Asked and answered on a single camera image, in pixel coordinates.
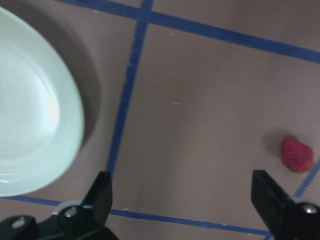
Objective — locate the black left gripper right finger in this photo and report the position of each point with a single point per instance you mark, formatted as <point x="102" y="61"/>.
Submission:
<point x="269" y="200"/>

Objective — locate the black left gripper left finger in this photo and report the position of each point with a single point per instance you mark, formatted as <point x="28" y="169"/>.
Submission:
<point x="99" y="198"/>

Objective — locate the pale green plate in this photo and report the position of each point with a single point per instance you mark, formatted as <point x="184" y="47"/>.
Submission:
<point x="42" y="119"/>

